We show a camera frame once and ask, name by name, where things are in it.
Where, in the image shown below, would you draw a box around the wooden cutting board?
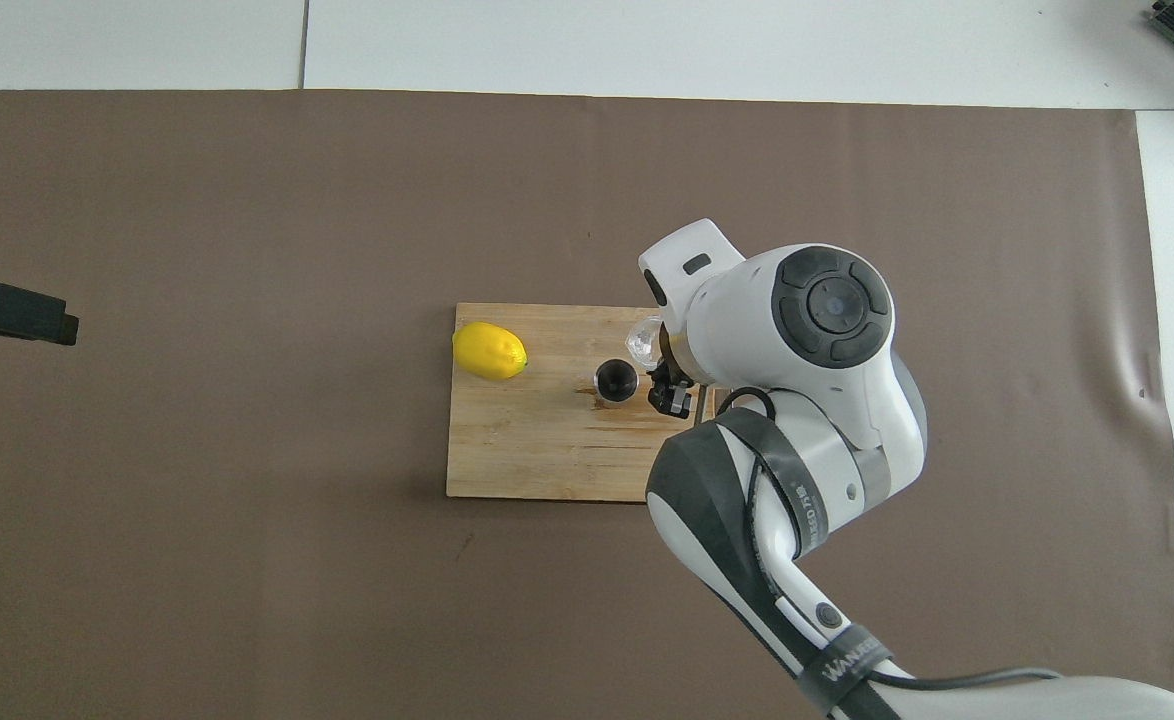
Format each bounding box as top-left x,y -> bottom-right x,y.
446,303 -> 720,504

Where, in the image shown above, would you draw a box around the steel double jigger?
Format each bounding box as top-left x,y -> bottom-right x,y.
593,359 -> 640,412

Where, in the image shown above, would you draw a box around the yellow lemon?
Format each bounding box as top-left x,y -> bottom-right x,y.
452,321 -> 529,381

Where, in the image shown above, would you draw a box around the brown paper table mat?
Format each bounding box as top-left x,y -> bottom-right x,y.
0,88 -> 1174,720

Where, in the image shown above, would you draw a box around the clear plastic cup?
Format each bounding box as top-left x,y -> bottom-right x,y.
624,314 -> 670,367

